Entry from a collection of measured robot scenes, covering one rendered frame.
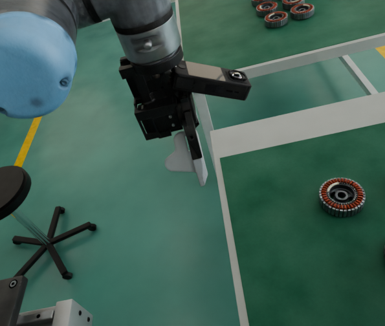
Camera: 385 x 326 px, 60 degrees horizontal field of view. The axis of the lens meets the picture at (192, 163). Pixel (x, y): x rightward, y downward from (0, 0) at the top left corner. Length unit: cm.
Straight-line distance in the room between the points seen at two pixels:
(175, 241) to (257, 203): 96
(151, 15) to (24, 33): 18
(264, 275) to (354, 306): 20
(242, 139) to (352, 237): 48
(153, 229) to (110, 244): 26
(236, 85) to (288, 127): 74
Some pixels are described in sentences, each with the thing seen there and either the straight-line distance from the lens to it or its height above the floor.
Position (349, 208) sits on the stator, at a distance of 94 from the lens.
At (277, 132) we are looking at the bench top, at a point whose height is 75.
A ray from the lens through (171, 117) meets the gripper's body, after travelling 48.
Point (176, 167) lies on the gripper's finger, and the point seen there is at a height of 120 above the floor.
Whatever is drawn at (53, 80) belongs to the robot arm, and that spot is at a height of 144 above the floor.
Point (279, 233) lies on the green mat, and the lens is 93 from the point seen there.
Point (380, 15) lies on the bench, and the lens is 184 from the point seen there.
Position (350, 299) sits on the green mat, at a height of 75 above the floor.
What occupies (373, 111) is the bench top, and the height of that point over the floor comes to 75.
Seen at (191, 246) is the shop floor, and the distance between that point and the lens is 184.
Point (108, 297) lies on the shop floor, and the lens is 188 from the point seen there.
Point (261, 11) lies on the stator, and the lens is 193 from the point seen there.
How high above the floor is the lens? 155
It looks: 45 degrees down
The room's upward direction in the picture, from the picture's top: 19 degrees counter-clockwise
